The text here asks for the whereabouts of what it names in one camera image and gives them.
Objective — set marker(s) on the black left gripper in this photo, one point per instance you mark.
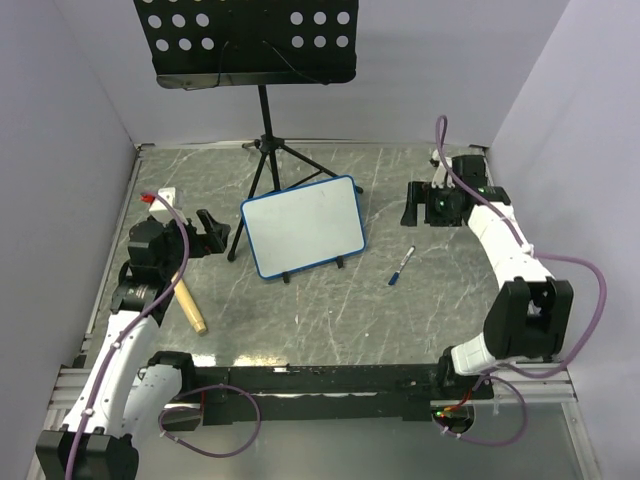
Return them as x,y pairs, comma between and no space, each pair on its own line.
214,236

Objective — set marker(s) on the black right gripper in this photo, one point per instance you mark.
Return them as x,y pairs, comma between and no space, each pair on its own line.
419,193

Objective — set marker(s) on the blue framed whiteboard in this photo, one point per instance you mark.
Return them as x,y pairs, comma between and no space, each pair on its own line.
303,227

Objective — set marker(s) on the white blue whiteboard marker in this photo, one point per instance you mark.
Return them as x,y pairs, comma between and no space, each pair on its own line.
394,278

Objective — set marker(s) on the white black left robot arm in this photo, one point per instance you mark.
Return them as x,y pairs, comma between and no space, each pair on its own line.
101,435

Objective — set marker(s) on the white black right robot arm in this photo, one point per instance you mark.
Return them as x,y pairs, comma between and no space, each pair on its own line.
529,316

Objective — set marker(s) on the wooden mallet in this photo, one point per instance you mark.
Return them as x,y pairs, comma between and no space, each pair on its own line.
189,308

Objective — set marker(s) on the black music stand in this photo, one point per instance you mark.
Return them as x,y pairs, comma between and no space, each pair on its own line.
199,45

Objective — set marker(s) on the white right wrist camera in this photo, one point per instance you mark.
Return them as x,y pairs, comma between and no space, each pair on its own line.
441,178

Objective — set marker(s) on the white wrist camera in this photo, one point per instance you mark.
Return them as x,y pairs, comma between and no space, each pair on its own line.
441,178
161,205

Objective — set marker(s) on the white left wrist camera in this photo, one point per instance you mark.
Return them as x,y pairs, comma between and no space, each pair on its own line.
161,205

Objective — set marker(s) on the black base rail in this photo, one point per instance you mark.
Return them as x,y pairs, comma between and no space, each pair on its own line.
226,395

